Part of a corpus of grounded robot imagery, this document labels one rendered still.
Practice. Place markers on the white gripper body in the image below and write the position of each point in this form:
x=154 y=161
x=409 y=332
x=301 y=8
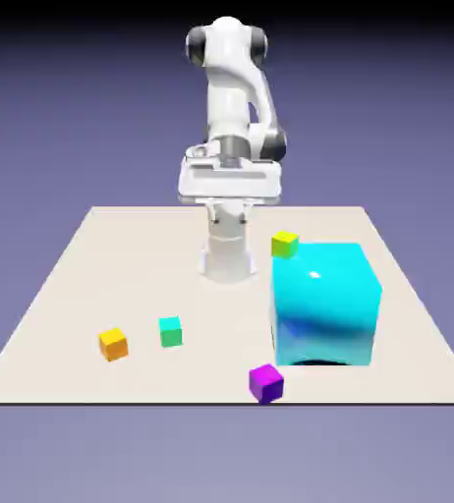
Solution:
x=229 y=184

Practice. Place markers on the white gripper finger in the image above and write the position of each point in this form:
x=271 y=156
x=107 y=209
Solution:
x=246 y=214
x=213 y=214

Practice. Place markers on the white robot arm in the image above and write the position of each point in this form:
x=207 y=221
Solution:
x=227 y=102

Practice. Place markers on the small yellow-green cube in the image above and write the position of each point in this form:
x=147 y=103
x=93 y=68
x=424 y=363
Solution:
x=284 y=244

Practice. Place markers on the small teal cube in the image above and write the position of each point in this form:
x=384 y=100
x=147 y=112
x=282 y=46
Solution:
x=170 y=332

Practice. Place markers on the small orange cube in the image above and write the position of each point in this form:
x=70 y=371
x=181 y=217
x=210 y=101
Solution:
x=113 y=344

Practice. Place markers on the small purple cube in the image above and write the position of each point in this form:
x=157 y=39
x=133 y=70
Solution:
x=266 y=383

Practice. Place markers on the large cyan box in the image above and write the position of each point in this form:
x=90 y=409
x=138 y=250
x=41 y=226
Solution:
x=325 y=302

